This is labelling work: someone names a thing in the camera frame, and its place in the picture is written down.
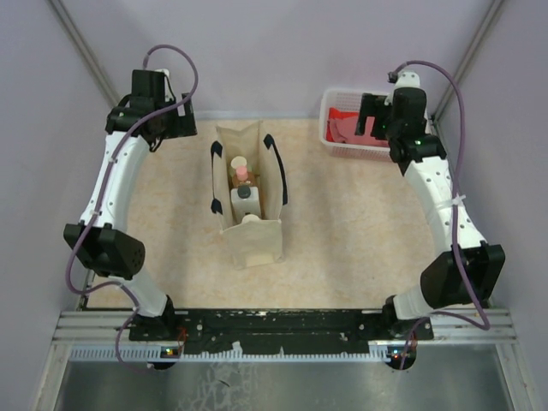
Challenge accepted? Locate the green bottle beige cap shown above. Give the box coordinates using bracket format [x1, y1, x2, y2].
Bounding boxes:
[230, 156, 247, 170]

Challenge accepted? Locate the orange lotion bottle pink cap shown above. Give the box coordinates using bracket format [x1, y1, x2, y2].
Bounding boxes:
[232, 165, 259, 188]

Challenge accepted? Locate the white bottle grey cap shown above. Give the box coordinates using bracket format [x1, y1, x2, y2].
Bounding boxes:
[230, 185, 262, 220]

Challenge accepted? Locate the beige canvas tote bag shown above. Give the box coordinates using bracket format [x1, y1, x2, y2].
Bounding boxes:
[210, 122, 289, 268]

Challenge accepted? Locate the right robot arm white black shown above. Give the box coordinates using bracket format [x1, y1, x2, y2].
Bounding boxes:
[355, 86, 505, 339]

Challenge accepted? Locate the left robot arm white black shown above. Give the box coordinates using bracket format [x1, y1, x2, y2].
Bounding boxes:
[63, 69, 197, 340]

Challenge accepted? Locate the red cloth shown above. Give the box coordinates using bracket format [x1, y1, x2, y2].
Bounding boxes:
[326, 107, 358, 142]

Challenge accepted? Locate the pink cloth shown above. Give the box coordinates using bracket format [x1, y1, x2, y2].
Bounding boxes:
[328, 117, 388, 148]

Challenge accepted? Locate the white plastic basket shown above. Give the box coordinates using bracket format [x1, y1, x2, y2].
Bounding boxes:
[319, 87, 432, 164]

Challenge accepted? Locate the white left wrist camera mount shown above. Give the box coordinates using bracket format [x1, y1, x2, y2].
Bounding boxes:
[156, 68, 176, 102]

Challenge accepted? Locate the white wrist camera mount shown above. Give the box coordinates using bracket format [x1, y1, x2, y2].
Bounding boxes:
[384, 69, 420, 106]
[156, 68, 176, 102]

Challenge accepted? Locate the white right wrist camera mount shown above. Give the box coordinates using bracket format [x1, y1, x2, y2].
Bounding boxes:
[384, 69, 420, 106]

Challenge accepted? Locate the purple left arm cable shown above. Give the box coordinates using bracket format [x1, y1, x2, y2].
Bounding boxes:
[64, 45, 199, 376]

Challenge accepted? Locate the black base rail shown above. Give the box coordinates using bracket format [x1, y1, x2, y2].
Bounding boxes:
[129, 308, 415, 355]

